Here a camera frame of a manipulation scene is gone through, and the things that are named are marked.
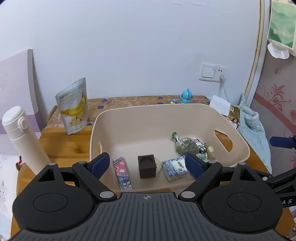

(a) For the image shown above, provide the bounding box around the green tea packet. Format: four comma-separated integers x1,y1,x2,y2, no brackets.
171,132,200,156

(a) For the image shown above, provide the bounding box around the lilac board leaning on wall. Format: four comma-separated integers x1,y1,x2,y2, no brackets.
0,49,46,156

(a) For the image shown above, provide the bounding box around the banana chips snack bag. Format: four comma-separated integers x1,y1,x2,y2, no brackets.
55,78,88,135

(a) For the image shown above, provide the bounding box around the pink red cartoon box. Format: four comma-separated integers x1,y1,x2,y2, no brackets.
112,157,133,191

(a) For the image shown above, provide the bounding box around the beige plastic storage bin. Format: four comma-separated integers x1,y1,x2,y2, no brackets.
90,103,250,193

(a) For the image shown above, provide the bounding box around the blue cartoon figurine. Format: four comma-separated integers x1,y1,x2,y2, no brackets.
180,89,193,103

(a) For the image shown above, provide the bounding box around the green tissue pack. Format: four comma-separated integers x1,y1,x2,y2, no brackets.
267,0,295,59

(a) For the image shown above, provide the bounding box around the light blue blanket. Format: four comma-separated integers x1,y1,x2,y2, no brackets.
238,94,272,173

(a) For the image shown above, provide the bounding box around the white thermos bottle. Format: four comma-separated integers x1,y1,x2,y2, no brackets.
2,106,51,175

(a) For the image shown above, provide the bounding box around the white gold snack box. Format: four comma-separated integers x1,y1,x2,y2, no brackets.
228,104,240,128

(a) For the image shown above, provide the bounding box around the blue white patterned packet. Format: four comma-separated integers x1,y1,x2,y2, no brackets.
162,156,190,181

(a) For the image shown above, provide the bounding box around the white paper sheet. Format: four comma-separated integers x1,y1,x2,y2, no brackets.
209,95,231,116

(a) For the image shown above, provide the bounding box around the black cube box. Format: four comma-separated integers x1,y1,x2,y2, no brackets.
137,154,157,179

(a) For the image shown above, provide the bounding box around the dark cartoon card box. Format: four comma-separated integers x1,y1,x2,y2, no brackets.
192,138,207,154

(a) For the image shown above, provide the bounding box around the white plug and cable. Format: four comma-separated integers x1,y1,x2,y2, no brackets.
219,73,230,103

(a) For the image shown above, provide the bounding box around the round cream tin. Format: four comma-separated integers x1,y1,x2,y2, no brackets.
154,158,162,177

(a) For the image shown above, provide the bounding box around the white wall switch socket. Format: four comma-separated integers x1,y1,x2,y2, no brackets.
199,63,228,83

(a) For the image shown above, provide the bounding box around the patterned table mat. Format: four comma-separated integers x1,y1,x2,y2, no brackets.
46,95,210,128

